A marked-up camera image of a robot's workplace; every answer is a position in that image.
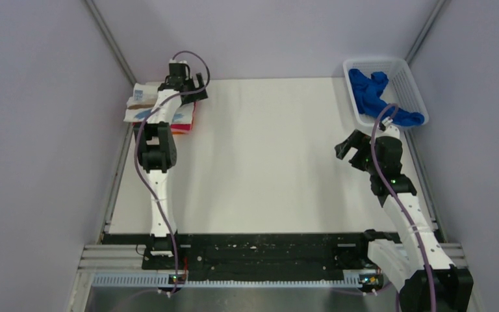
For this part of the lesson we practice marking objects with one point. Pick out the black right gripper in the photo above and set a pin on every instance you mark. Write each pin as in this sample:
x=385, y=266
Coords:
x=357, y=140

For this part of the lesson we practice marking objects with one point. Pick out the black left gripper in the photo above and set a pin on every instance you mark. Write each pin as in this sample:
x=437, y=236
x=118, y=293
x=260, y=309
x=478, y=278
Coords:
x=195, y=97

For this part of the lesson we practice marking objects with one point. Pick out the white printed t-shirt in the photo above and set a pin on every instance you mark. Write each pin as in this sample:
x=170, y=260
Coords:
x=143, y=100

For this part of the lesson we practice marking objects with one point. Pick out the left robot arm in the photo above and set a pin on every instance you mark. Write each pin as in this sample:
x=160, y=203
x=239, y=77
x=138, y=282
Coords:
x=155, y=156

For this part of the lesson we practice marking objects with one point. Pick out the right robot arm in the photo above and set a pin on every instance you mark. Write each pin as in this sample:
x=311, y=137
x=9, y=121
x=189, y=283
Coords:
x=425, y=276

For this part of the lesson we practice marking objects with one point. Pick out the magenta folded t-shirt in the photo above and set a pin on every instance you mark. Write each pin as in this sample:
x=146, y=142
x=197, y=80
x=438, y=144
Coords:
x=139, y=112

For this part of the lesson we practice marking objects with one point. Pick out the blue t-shirt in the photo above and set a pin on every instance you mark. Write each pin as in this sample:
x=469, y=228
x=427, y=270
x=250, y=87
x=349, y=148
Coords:
x=367, y=92

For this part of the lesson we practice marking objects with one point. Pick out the white plastic basket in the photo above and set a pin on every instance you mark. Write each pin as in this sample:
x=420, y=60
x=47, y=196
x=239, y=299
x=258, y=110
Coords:
x=401, y=89

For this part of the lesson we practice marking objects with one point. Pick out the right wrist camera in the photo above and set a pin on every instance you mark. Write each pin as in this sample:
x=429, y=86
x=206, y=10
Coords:
x=386, y=128

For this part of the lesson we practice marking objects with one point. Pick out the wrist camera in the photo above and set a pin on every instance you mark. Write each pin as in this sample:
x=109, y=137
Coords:
x=178, y=69
x=386, y=128

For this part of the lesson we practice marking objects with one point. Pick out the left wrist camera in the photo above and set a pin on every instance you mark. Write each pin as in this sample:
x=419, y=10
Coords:
x=178, y=69

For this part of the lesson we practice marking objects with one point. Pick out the right corner metal post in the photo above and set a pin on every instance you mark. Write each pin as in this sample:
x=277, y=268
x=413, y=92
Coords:
x=430, y=21

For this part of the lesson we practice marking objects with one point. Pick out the corner metal post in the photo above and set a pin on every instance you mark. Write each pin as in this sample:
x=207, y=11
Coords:
x=430, y=21
x=106, y=33

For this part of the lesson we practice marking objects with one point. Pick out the left corner metal post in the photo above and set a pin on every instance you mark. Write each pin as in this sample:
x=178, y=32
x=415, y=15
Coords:
x=106, y=33

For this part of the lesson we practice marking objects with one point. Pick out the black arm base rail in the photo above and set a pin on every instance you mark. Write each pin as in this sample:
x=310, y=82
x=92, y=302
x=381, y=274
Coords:
x=256, y=257

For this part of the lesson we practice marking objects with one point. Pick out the white slotted cable duct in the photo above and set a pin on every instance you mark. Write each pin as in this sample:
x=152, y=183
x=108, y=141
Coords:
x=160, y=280

